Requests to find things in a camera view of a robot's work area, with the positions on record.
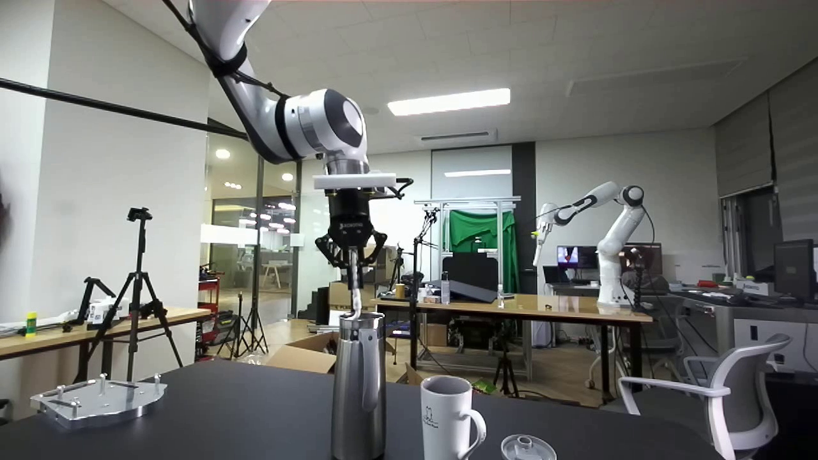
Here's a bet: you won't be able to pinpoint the white ceramic mug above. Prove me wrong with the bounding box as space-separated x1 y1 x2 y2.
416 373 490 460

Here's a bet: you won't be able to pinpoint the black camera tripod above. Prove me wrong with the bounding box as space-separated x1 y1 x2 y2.
75 205 187 387

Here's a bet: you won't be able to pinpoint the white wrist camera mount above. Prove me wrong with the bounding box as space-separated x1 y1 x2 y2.
311 171 416 205

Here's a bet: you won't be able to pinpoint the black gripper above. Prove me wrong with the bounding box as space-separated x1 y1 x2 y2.
314 186 386 277

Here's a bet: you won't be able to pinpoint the black boom pole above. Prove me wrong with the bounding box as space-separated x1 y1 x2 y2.
0 75 250 143

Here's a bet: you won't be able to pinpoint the small black tripod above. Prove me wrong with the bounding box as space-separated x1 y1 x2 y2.
489 343 525 402

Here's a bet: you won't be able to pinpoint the small lit computer monitor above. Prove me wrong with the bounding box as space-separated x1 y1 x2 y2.
556 244 602 274

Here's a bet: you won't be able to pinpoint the green hanging cloth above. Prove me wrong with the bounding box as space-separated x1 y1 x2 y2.
448 207 521 293

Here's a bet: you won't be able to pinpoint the clear plastic tray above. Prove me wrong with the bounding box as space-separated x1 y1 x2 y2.
28 371 171 431

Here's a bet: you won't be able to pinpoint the black floor tripod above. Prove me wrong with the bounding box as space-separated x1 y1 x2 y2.
222 288 272 359

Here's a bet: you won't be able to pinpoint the black computer tower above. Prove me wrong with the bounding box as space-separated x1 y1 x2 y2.
773 237 818 304

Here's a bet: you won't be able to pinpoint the open cardboard box stacked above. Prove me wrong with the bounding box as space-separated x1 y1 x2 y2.
377 244 405 288

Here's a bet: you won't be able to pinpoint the small black desk stand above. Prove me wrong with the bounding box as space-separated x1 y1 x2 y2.
62 274 117 336

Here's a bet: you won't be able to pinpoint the white cabinet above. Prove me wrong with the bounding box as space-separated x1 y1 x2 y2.
731 316 818 378

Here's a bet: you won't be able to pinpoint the clear round lid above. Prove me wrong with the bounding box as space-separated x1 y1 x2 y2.
498 431 562 460

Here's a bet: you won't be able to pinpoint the white office chair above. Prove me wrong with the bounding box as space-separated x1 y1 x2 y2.
613 337 793 460

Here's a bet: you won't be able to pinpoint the ceiling air vent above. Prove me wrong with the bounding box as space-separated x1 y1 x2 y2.
416 129 502 146

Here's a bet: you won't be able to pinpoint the wooden table black legs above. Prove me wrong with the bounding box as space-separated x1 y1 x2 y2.
373 291 658 408

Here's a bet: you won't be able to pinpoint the grey window roller blind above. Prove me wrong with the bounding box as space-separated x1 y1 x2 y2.
713 60 818 201

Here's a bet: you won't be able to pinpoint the white bottle brush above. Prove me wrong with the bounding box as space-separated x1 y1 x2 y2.
343 244 365 320

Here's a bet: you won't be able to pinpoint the stainless steel flask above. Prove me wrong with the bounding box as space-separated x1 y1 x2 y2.
329 309 389 460

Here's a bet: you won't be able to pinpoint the long ceiling light panel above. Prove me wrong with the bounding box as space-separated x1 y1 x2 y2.
386 84 515 120

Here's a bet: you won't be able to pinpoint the long wooden bench top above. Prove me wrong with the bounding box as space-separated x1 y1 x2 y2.
0 304 217 364

